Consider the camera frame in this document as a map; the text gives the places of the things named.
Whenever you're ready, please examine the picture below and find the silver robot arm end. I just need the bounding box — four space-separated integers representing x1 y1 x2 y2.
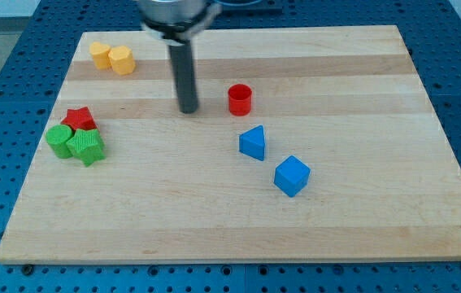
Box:
137 0 222 46

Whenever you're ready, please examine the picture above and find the blue triangle block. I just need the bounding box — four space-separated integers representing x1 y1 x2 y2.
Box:
239 125 266 161

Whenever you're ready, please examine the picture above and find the red cylinder block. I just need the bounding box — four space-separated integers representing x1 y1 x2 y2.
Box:
228 84 253 116

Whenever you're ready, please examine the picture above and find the blue cube block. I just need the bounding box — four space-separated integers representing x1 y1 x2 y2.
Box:
273 155 311 198

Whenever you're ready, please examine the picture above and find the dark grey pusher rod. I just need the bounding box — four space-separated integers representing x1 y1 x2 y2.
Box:
168 41 199 114

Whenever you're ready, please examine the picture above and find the yellow hexagon block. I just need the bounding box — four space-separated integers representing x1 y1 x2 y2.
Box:
108 46 136 76

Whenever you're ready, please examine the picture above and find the green star block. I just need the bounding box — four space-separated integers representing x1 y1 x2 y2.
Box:
66 129 106 167

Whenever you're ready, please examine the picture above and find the red star block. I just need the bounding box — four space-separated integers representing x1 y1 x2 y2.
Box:
61 107 97 132

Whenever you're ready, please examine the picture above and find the yellow heart block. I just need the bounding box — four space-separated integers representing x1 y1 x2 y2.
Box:
89 42 111 70

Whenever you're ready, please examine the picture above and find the green cylinder block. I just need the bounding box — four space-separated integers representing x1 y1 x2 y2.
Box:
46 125 73 159

